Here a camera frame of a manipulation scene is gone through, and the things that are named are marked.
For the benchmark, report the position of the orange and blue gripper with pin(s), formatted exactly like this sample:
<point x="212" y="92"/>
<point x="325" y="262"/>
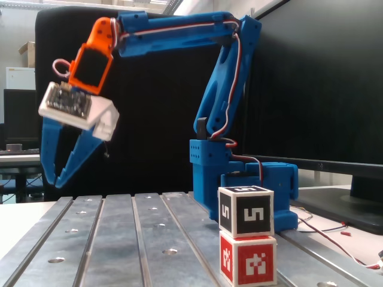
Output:
<point x="84" y="147"/>

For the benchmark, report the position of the black marker cube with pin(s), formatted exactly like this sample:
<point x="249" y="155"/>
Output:
<point x="254" y="215"/>

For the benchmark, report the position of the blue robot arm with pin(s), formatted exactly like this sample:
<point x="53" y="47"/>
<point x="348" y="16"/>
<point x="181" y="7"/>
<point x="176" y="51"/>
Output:
<point x="221" y="89"/>

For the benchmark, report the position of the red marker cube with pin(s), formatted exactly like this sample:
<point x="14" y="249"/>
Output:
<point x="257" y="263"/>

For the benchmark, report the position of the white background desk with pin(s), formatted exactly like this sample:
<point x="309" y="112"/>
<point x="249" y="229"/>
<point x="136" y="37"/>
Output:
<point x="18" y="160"/>

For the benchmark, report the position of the small grey box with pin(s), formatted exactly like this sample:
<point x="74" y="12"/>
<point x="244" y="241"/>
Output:
<point x="14" y="147"/>

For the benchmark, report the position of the small black background monitor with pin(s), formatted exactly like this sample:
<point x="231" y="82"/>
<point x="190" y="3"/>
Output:
<point x="18" y="119"/>

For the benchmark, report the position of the white cabinet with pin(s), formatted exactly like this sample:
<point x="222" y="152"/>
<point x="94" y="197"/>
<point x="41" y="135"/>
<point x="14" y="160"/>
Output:
<point x="18" y="77"/>

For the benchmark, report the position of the cardboard box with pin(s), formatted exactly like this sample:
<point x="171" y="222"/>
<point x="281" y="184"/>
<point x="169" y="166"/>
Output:
<point x="27" y="55"/>

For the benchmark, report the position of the aluminium slotted plate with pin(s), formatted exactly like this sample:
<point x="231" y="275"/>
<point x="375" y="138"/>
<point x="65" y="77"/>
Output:
<point x="119" y="254"/>

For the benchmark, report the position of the ceiling light fixture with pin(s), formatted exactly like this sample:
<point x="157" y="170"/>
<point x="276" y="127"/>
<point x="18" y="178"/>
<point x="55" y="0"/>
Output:
<point x="173" y="6"/>

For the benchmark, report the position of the black Dell monitor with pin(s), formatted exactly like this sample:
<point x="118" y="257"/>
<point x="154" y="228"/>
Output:
<point x="329" y="89"/>

